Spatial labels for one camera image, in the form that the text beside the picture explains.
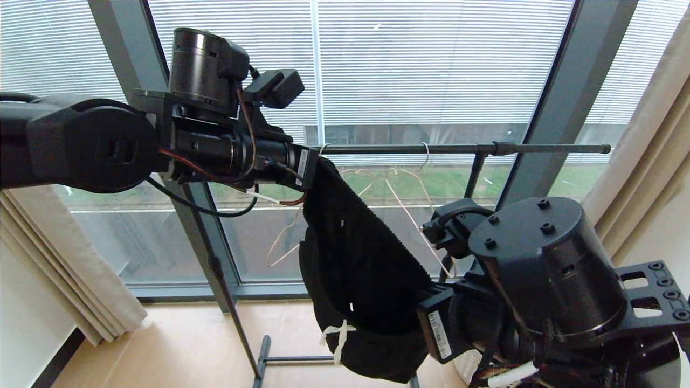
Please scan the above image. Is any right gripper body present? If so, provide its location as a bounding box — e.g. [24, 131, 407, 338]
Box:
[416, 285, 508, 367]

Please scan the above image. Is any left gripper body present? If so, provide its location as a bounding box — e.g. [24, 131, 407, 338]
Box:
[171, 119, 319, 192]

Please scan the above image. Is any white laundry basket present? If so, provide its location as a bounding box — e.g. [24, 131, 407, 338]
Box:
[452, 349, 486, 386]

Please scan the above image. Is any pink clothes hanger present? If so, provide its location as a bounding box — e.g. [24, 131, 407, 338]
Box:
[384, 142, 454, 279]
[266, 143, 374, 268]

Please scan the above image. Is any black clothes rack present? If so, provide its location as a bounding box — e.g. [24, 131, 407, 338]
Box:
[208, 141, 611, 388]

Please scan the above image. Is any beige curtain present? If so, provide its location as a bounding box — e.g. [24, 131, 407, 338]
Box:
[0, 183, 147, 347]
[581, 8, 690, 267]

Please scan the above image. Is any window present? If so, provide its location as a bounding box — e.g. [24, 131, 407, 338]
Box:
[0, 0, 690, 300]

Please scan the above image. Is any black cable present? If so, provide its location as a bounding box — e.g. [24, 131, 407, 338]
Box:
[146, 175, 260, 219]

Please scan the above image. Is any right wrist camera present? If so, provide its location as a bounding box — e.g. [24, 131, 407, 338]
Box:
[420, 198, 495, 260]

